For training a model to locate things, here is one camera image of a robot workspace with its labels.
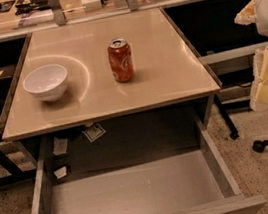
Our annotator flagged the red coke can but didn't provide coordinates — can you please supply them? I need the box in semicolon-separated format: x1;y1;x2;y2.
108;38;135;83

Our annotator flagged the black tray on counter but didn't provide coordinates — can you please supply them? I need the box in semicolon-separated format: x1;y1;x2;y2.
15;0;50;15

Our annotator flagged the cabinet with beige top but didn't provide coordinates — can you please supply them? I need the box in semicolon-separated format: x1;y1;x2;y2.
0;0;234;188

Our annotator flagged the white bowl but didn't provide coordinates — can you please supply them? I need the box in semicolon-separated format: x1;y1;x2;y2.
23;64;68;102

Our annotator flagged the open grey wooden drawer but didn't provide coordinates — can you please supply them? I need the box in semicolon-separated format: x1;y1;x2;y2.
31;105;265;214

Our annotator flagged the white paper tag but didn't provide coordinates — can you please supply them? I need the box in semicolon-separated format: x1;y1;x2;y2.
83;124;105;142

